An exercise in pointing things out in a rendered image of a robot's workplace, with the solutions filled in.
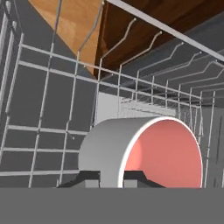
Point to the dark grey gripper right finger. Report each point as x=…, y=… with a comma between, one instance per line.
x=134, y=178

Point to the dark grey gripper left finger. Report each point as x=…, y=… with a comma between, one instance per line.
x=87, y=178

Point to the white cup with pink inside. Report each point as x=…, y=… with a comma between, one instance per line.
x=110, y=140

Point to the dark grey dishwasher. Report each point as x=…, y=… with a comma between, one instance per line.
x=26, y=96

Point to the dark brown wooden cupboard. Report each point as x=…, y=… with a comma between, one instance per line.
x=137, y=32

